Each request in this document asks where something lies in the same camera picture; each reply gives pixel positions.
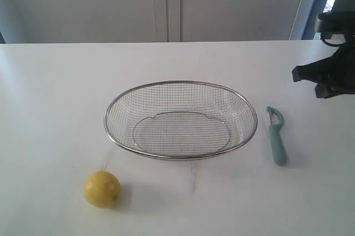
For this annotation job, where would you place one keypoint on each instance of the oval wire mesh basket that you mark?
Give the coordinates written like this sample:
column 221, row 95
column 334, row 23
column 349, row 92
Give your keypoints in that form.
column 180, row 120

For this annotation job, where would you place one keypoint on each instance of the teal handled peeler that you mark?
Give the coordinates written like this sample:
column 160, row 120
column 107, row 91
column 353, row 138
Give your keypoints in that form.
column 278, row 150

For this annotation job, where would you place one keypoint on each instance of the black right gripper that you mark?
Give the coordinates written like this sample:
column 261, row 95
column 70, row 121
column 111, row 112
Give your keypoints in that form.
column 334, row 75

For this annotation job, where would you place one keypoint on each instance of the yellow lemon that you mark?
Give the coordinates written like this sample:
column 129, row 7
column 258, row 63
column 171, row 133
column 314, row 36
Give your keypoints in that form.
column 102, row 189

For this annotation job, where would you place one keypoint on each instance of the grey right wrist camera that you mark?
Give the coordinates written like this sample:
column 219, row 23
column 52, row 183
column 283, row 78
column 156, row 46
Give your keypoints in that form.
column 335, row 22

